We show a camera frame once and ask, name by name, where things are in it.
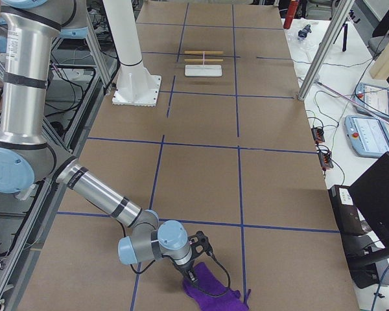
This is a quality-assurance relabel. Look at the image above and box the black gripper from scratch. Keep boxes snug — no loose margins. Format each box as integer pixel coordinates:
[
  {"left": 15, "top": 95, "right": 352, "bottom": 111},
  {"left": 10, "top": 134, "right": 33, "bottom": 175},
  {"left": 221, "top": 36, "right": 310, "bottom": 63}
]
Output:
[{"left": 174, "top": 255, "right": 197, "bottom": 279}]

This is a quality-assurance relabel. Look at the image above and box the purple microfibre towel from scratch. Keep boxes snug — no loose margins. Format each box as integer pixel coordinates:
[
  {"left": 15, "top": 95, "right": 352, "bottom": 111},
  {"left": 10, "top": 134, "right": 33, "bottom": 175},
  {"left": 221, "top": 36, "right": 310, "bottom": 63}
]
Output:
[{"left": 183, "top": 262, "right": 249, "bottom": 311}]

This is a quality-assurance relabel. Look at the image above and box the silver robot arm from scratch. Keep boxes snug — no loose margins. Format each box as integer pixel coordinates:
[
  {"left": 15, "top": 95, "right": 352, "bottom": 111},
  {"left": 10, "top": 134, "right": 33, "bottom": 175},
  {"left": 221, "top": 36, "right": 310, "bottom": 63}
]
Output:
[{"left": 0, "top": 1, "right": 196, "bottom": 281}]

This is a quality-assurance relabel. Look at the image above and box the black computer box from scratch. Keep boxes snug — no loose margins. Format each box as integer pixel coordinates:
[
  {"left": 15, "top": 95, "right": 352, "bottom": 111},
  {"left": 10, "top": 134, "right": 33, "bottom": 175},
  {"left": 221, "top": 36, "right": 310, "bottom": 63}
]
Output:
[{"left": 328, "top": 185, "right": 371, "bottom": 236}]

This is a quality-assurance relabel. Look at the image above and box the black monitor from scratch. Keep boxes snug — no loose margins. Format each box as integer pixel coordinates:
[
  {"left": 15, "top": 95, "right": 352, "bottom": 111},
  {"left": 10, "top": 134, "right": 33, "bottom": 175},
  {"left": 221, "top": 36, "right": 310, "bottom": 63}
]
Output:
[{"left": 348, "top": 152, "right": 389, "bottom": 246}]

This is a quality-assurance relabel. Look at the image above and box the near teach pendant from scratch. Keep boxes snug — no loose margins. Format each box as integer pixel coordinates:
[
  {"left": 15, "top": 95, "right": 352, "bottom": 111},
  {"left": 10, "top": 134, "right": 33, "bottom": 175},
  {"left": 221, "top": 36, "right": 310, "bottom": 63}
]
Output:
[{"left": 344, "top": 115, "right": 389, "bottom": 158}]

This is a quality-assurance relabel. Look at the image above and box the teach pendant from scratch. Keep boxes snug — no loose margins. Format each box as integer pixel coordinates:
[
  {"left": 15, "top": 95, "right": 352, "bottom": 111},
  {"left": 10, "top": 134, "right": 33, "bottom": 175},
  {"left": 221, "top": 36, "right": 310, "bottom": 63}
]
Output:
[
  {"left": 344, "top": 115, "right": 389, "bottom": 158},
  {"left": 353, "top": 82, "right": 389, "bottom": 120}
]

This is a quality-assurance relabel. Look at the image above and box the far teach pendant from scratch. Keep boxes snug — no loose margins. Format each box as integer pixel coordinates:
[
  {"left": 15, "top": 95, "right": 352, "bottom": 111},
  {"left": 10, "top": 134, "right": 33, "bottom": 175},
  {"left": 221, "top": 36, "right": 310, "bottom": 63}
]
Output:
[{"left": 353, "top": 82, "right": 389, "bottom": 120}]

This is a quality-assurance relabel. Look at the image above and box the dark blue folded umbrella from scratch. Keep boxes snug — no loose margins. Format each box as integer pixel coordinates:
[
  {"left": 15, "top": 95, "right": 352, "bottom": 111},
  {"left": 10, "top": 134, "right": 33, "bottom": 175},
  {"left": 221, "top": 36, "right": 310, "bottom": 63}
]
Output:
[{"left": 298, "top": 24, "right": 312, "bottom": 40}]

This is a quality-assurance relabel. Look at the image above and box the red bottle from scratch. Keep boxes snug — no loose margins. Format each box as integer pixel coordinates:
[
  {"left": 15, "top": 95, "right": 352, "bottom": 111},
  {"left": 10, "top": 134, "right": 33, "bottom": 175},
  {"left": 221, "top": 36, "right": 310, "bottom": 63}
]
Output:
[{"left": 283, "top": 0, "right": 299, "bottom": 29}]

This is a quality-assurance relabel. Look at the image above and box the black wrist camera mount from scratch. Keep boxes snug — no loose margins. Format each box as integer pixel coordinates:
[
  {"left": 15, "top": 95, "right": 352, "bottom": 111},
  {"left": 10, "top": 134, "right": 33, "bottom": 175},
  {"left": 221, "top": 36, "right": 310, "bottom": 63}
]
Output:
[{"left": 189, "top": 231, "right": 213, "bottom": 260}]

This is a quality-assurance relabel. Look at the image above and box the right black cable hub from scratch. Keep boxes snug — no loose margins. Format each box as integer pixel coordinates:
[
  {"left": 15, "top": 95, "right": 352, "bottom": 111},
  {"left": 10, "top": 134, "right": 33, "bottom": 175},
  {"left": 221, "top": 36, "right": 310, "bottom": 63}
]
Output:
[{"left": 318, "top": 150, "right": 334, "bottom": 171}]

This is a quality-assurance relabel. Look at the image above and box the black cable hub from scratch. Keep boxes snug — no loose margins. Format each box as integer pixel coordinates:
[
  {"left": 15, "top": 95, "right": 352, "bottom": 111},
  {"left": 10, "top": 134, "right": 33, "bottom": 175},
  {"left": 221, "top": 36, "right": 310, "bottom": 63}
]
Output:
[
  {"left": 311, "top": 126, "right": 325, "bottom": 144},
  {"left": 318, "top": 150, "right": 334, "bottom": 171}
]

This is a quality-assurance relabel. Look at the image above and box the left black cable hub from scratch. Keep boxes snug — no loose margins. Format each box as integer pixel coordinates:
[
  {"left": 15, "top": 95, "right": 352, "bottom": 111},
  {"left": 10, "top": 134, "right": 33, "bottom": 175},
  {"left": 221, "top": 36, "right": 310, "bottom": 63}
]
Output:
[{"left": 311, "top": 126, "right": 325, "bottom": 144}]

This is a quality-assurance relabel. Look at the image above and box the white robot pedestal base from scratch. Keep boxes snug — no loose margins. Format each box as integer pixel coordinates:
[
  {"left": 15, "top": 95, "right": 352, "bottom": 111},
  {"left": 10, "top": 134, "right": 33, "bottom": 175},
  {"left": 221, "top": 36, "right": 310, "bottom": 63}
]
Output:
[{"left": 103, "top": 0, "right": 161, "bottom": 107}]

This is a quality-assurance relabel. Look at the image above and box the black camera tripod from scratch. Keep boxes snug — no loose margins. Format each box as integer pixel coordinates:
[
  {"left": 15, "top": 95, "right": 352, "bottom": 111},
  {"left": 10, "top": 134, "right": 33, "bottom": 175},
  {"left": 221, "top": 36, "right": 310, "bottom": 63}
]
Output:
[{"left": 333, "top": 21, "right": 348, "bottom": 52}]

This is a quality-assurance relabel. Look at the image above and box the aluminium frame post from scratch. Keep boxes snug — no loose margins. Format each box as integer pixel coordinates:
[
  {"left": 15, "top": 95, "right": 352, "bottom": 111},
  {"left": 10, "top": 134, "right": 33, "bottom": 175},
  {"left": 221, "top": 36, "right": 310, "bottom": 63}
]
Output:
[{"left": 298, "top": 0, "right": 355, "bottom": 101}]

